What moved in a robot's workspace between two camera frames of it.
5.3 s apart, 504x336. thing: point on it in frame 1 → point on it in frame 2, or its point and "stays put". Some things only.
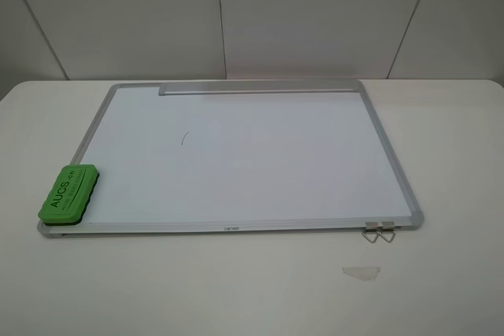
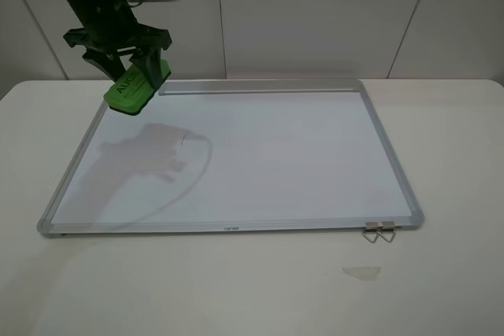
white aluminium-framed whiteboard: (241, 156) stays put
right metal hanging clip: (387, 227) stays put
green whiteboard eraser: (68, 195) → (131, 93)
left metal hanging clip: (371, 227) stays put
